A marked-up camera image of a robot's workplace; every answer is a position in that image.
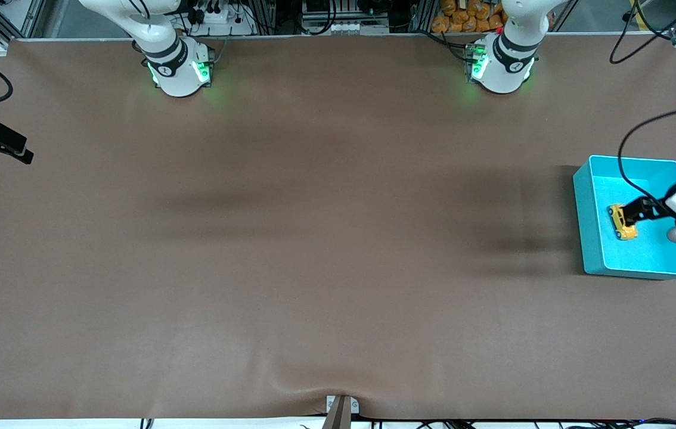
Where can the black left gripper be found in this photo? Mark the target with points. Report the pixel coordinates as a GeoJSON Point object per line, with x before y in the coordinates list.
{"type": "Point", "coordinates": [655, 209]}

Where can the yellow beetle toy car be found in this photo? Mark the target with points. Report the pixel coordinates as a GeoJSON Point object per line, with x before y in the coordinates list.
{"type": "Point", "coordinates": [615, 213]}

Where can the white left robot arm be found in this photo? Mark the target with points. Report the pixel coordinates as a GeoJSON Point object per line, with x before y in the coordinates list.
{"type": "Point", "coordinates": [508, 59]}

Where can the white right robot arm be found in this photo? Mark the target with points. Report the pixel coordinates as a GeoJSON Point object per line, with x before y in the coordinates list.
{"type": "Point", "coordinates": [177, 65]}

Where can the teal plastic storage bin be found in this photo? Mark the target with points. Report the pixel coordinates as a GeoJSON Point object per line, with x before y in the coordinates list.
{"type": "Point", "coordinates": [642, 256]}

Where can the white power strip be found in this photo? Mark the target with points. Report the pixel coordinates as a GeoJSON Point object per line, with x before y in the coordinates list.
{"type": "Point", "coordinates": [225, 24]}

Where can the pile of orange bags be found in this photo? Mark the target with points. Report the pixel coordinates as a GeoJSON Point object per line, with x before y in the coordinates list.
{"type": "Point", "coordinates": [463, 21]}

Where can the brown table mat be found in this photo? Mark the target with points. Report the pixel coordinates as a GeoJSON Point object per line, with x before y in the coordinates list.
{"type": "Point", "coordinates": [338, 250]}

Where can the white connector block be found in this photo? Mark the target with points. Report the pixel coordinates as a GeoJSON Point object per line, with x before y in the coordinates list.
{"type": "Point", "coordinates": [344, 28]}

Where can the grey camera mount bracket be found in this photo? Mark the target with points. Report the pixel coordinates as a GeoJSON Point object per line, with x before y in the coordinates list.
{"type": "Point", "coordinates": [339, 417]}

